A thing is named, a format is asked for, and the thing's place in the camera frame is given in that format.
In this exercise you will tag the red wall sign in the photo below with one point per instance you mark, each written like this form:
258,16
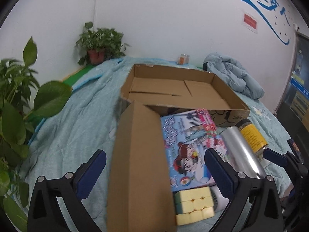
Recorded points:
249,21

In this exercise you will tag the white security camera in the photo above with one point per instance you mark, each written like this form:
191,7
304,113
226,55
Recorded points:
296,27

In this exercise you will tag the colourful comic book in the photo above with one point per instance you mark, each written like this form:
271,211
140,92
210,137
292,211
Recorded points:
190,145

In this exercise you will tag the green mat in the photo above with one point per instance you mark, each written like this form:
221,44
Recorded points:
79,73

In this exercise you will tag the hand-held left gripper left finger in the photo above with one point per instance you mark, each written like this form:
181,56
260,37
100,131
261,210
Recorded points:
91,176

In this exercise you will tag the white handheld fan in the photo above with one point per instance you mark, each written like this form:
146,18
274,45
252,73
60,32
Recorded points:
218,203

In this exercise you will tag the orange label glass jar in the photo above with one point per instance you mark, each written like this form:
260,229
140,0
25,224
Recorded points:
183,59

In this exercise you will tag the potted plant in red pot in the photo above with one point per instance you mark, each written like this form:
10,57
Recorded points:
96,53

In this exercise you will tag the yellow label bottle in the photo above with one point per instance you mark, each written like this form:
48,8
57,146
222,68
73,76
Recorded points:
252,135

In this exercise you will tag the silver metal bottle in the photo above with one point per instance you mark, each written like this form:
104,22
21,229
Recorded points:
239,147

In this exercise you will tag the light blue quilt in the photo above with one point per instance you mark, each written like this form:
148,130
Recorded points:
84,113

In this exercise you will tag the glass door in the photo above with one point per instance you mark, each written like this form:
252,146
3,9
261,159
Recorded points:
299,89

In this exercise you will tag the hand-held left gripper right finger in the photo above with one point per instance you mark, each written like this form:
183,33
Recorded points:
222,176

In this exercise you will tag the large green leafy plant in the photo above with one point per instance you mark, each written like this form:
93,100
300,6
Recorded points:
14,125

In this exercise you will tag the dark printed object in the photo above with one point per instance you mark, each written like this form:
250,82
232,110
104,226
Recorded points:
293,146

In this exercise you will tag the white wall conduit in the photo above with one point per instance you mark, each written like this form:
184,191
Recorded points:
96,2

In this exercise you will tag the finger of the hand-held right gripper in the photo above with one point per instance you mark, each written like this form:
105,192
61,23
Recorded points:
275,156

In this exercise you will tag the yellow puzzle cube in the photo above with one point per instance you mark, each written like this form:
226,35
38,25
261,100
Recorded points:
193,205

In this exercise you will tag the light blue padded jacket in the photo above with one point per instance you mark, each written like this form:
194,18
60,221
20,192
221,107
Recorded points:
231,75

